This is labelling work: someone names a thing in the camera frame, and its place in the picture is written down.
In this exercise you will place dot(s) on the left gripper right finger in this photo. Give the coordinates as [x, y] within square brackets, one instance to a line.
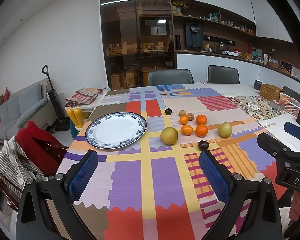
[262, 220]

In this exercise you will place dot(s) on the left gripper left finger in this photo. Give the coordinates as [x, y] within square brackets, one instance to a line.
[34, 220]

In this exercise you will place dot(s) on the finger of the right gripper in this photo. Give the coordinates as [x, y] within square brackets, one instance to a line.
[277, 149]
[292, 129]

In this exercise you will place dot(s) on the dark plum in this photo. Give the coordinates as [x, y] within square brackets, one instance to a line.
[203, 145]
[168, 111]

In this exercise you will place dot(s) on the orange tangerine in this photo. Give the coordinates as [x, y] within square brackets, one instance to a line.
[201, 119]
[201, 130]
[186, 130]
[184, 119]

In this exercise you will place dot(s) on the large yellow pear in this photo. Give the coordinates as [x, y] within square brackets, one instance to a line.
[169, 136]

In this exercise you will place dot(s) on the person's right hand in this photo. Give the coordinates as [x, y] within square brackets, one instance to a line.
[294, 212]

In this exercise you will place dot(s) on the white mesh fruit basket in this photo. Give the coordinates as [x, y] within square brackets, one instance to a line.
[291, 105]

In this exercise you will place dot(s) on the dark wooden chair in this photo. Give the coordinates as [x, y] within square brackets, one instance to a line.
[11, 198]

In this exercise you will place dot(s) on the floral tile table mat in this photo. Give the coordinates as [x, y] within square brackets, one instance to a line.
[256, 106]

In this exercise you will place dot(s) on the wicker basket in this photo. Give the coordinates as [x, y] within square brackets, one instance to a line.
[270, 92]

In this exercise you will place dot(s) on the red cloth on chair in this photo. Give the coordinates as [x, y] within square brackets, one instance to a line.
[42, 148]

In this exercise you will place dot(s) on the striped cloth on chair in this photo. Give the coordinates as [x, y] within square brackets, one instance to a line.
[16, 168]

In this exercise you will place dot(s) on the dark blue mug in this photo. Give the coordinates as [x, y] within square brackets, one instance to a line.
[257, 84]

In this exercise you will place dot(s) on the black upright vacuum cleaner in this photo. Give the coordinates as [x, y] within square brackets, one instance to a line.
[63, 123]

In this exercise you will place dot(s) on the brown kiwi right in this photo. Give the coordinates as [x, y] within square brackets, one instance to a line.
[190, 116]

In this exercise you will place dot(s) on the brown kiwi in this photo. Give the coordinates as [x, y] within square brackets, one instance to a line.
[182, 112]
[190, 116]

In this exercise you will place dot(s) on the grey chair right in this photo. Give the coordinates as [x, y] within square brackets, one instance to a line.
[223, 75]

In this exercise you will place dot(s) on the grey chair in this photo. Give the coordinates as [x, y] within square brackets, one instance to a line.
[169, 77]
[223, 75]

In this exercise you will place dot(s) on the yellow child chair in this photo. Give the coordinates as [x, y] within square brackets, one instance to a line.
[77, 120]

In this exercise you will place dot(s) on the brown kiwi left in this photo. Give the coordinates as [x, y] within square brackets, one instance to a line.
[182, 112]

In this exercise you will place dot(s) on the blue patterned white plate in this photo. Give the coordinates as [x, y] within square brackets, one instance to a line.
[115, 130]

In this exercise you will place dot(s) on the grey sofa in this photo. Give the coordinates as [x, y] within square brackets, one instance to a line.
[28, 104]

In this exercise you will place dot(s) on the small white side table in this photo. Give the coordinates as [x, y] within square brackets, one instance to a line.
[92, 106]

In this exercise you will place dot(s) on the folded patterned cloth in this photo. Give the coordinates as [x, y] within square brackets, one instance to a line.
[84, 96]

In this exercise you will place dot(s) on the colourful patchwork tablecloth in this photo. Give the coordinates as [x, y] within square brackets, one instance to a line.
[149, 190]

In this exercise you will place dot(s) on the grey chair left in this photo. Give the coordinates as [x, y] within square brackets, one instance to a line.
[169, 77]

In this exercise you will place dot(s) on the glass display cabinet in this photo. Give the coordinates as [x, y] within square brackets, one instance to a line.
[137, 38]

